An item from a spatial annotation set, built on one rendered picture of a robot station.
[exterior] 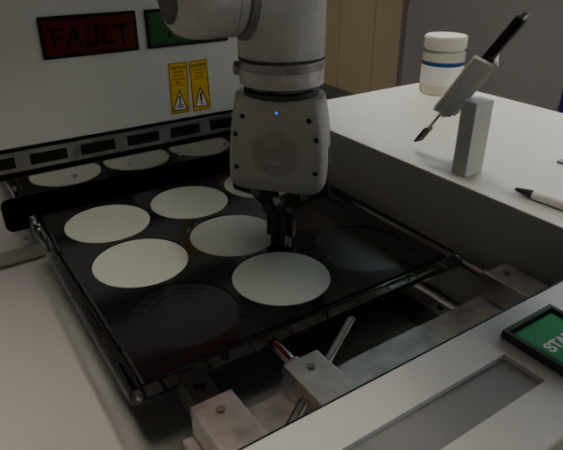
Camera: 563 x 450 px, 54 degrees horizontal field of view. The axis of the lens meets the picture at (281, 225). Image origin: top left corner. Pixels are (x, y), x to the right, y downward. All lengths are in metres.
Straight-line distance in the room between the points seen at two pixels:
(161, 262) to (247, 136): 0.16
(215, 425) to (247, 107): 0.30
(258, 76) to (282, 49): 0.03
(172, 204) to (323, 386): 0.38
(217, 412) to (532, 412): 0.21
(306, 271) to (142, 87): 0.36
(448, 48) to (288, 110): 0.49
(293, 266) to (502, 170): 0.28
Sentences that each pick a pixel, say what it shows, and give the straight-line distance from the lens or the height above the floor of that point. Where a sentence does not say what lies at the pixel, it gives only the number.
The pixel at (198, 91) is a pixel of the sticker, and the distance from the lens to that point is 0.82.
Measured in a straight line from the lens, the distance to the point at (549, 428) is 0.37.
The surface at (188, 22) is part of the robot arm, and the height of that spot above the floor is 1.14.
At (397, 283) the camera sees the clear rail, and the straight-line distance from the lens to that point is 0.57.
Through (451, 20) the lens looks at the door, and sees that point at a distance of 3.64.
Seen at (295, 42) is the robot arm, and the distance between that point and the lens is 0.52.
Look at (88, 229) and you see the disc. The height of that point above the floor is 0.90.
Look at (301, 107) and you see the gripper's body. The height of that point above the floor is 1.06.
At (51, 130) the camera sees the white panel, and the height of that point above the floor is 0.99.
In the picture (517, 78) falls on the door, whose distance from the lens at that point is 3.37.
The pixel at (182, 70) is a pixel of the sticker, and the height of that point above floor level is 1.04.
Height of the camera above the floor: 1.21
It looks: 28 degrees down
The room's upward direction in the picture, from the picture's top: straight up
